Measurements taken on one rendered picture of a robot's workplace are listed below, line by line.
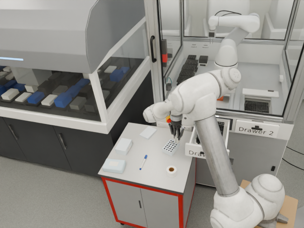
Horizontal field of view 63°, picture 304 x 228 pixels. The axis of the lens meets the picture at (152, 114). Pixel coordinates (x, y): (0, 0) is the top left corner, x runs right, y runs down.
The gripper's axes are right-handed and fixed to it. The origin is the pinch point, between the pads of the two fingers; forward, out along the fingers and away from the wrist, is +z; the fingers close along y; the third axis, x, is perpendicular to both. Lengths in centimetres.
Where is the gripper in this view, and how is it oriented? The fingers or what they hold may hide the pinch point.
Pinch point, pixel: (177, 139)
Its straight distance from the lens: 189.3
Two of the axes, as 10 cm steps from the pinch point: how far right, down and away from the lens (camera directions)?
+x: -5.6, 5.5, -6.3
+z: 0.8, 7.9, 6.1
